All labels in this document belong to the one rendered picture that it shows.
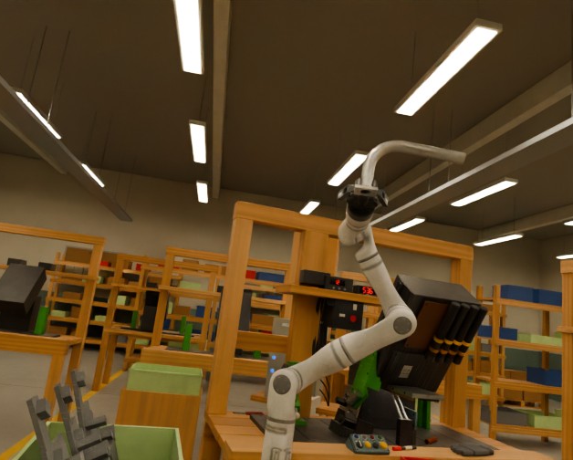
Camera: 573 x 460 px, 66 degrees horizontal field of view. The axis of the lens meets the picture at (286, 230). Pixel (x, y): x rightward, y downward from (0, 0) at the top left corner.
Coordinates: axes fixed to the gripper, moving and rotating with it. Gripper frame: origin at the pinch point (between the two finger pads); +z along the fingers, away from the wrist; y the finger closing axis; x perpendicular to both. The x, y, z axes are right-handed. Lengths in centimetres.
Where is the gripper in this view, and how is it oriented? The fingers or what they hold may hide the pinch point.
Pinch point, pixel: (366, 185)
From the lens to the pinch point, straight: 112.0
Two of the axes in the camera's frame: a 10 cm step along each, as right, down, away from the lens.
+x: 1.7, -9.2, 3.6
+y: -9.8, -1.4, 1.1
